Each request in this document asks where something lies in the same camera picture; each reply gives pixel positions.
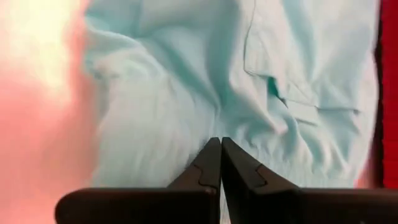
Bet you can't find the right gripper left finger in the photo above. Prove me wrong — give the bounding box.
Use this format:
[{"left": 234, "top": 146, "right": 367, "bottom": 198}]
[{"left": 54, "top": 136, "right": 222, "bottom": 224}]

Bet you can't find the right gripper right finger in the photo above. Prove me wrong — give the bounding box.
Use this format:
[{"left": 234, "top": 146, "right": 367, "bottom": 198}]
[{"left": 220, "top": 136, "right": 398, "bottom": 224}]

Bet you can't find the teal garment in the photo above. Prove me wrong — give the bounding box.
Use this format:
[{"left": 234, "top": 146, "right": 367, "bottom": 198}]
[{"left": 83, "top": 0, "right": 382, "bottom": 224}]

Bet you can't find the red plastic laundry bin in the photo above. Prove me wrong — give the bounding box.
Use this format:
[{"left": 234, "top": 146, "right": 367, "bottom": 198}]
[{"left": 374, "top": 0, "right": 398, "bottom": 189}]

